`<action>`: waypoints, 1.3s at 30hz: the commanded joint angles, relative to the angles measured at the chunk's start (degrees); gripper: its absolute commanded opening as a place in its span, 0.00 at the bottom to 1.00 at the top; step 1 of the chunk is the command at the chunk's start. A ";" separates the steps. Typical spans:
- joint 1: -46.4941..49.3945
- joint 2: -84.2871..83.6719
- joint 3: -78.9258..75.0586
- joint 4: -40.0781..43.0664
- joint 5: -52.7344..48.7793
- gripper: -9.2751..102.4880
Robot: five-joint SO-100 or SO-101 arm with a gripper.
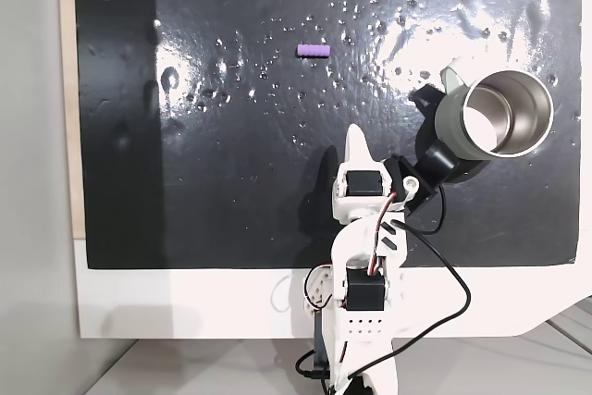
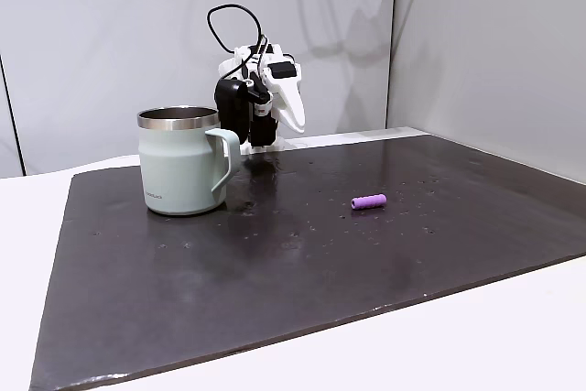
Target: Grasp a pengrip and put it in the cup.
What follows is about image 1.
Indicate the pale green steel mug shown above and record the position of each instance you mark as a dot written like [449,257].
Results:
[451,122]

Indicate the black camera box with mount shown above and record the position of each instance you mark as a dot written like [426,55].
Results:
[435,159]

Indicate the purple ribbed pen grip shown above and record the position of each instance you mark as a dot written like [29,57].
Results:
[313,50]

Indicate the black mat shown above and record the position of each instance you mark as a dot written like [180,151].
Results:
[231,182]

